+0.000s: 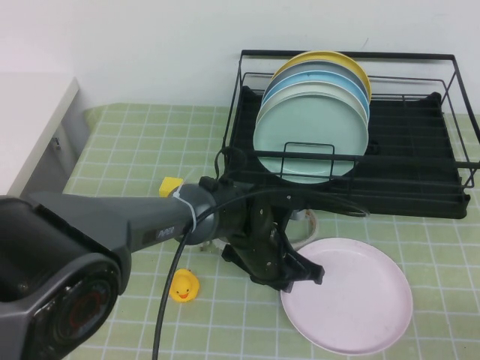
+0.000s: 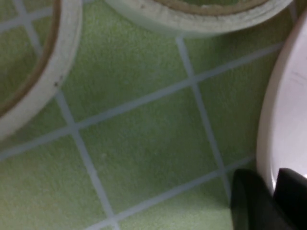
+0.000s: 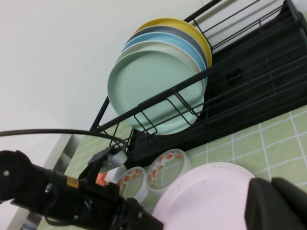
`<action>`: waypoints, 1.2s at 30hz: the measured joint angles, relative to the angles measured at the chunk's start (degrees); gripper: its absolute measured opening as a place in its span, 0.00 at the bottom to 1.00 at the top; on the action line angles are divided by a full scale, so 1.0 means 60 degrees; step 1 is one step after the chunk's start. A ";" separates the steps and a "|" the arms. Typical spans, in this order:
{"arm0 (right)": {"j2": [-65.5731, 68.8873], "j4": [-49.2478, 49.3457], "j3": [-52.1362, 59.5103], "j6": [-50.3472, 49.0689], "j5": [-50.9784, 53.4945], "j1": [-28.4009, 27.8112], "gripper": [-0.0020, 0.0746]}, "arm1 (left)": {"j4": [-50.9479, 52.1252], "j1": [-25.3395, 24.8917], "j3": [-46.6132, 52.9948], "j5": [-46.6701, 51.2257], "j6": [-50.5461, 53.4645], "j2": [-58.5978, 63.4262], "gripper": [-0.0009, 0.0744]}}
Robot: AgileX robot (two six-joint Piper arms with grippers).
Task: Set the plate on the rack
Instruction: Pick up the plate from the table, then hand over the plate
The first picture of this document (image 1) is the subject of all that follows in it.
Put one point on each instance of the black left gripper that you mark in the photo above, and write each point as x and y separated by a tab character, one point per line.
262	255

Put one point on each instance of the pink plate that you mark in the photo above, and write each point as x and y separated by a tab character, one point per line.
348	300

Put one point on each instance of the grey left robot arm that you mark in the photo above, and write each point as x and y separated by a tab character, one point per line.
112	221

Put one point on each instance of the mint green plate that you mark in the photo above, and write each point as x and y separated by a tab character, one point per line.
307	127

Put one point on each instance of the blue plate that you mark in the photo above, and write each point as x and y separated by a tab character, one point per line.
318	77

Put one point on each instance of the grey plate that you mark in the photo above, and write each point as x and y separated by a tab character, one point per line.
288	71

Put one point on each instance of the yellow plate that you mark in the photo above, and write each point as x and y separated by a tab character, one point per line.
356	69

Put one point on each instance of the yellow rubber duck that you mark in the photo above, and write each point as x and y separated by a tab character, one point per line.
183	287

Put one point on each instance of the white zip tie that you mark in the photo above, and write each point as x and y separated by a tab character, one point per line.
189	210

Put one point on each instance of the yellow cube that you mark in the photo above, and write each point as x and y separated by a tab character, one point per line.
168	185

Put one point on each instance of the green checked tablecloth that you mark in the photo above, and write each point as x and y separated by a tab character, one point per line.
93	150

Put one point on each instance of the small metal cabinet latch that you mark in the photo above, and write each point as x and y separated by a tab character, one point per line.
56	144

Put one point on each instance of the white side cabinet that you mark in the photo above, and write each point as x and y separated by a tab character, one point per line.
30	123

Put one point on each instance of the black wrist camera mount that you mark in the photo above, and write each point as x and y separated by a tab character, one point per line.
277	197

